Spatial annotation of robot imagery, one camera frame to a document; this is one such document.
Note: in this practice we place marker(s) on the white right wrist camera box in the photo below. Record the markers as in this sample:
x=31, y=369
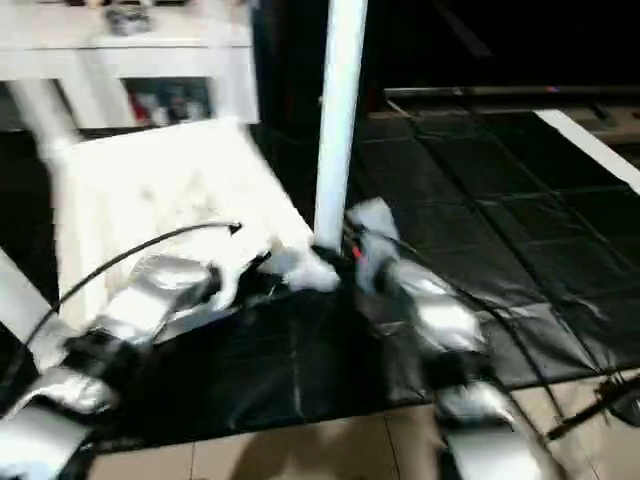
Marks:
x=372, y=240

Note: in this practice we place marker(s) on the white glass-door cabinet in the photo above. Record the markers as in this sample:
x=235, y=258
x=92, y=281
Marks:
x=120, y=50

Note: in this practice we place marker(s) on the white plastic table top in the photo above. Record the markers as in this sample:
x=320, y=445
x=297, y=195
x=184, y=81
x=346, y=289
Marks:
x=170, y=190

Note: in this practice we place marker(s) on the white plastic table leg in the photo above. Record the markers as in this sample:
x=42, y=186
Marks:
x=25, y=300
x=238, y=85
x=45, y=115
x=340, y=110

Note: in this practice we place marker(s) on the black metal bar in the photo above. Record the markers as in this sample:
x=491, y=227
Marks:
x=520, y=93

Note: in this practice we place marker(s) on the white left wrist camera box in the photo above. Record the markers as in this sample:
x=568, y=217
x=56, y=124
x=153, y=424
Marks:
x=238, y=268

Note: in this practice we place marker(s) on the black work mat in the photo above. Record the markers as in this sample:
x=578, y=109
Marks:
x=470, y=220

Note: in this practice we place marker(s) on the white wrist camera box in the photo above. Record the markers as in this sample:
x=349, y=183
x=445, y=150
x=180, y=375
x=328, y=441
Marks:
x=238, y=268
x=372, y=240

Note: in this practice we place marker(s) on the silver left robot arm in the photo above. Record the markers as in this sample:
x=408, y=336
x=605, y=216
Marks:
x=130, y=320

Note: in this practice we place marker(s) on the crumpled silver object on cabinet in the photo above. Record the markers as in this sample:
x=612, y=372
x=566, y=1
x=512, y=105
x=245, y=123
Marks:
x=128, y=18

